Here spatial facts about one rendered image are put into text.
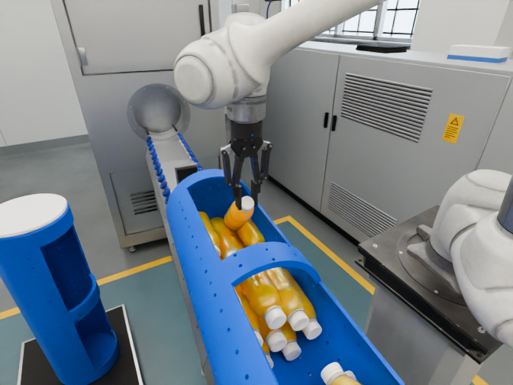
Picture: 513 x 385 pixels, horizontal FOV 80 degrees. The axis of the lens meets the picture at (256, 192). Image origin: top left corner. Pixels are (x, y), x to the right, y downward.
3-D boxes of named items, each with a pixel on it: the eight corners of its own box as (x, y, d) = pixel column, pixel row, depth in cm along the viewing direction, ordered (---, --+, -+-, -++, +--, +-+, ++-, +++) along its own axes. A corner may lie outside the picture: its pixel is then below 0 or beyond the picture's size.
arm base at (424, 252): (440, 224, 96) (446, 211, 92) (512, 276, 78) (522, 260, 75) (394, 241, 90) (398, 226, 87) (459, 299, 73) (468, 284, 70)
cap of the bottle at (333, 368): (327, 389, 54) (321, 380, 56) (345, 377, 55) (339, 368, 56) (324, 380, 52) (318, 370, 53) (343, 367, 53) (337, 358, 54)
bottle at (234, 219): (245, 214, 99) (259, 196, 85) (241, 233, 97) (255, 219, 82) (226, 208, 98) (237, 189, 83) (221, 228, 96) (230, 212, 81)
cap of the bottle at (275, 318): (278, 305, 59) (282, 312, 58) (285, 313, 62) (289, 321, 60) (261, 316, 59) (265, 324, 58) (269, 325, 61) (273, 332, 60)
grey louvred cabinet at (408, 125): (295, 167, 388) (304, 40, 316) (467, 274, 226) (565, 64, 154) (259, 176, 365) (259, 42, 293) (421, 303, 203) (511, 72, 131)
